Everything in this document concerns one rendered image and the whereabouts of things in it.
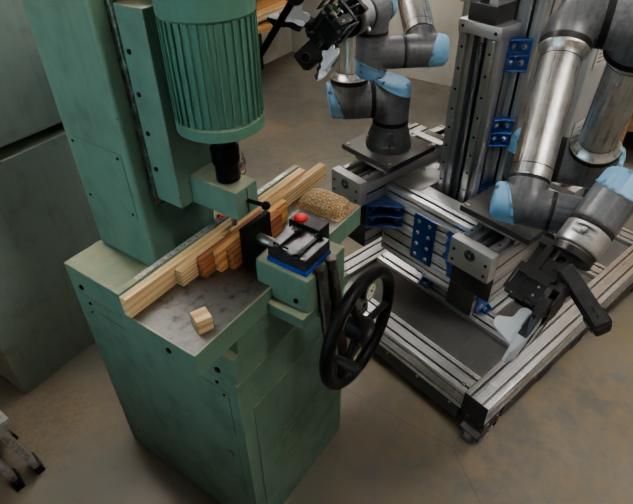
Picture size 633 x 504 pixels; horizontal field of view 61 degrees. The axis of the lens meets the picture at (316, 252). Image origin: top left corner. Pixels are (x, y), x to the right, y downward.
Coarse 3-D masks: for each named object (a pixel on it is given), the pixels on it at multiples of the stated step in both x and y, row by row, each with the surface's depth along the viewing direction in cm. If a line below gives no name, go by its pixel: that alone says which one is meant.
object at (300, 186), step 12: (312, 168) 144; (324, 168) 146; (300, 180) 139; (312, 180) 143; (288, 192) 135; (300, 192) 140; (288, 204) 137; (192, 264) 113; (180, 276) 112; (192, 276) 115
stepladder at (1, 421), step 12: (0, 420) 162; (0, 432) 158; (12, 432) 185; (12, 444) 163; (24, 456) 169; (36, 456) 178; (0, 468) 165; (12, 468) 174; (36, 468) 174; (12, 480) 170
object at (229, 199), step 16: (192, 176) 116; (208, 176) 116; (240, 176) 116; (192, 192) 119; (208, 192) 116; (224, 192) 112; (240, 192) 112; (256, 192) 117; (224, 208) 115; (240, 208) 114
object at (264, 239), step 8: (256, 216) 117; (264, 216) 117; (248, 224) 115; (256, 224) 116; (264, 224) 119; (240, 232) 114; (248, 232) 114; (256, 232) 117; (264, 232) 120; (240, 240) 115; (248, 240) 116; (256, 240) 118; (264, 240) 116; (272, 240) 116; (248, 248) 117; (256, 248) 119; (264, 248) 122; (248, 256) 118
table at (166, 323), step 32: (288, 224) 131; (352, 224) 136; (256, 256) 121; (192, 288) 113; (224, 288) 113; (256, 288) 113; (128, 320) 108; (160, 320) 106; (224, 320) 106; (256, 320) 113; (288, 320) 113; (160, 352) 107; (192, 352) 100; (224, 352) 107
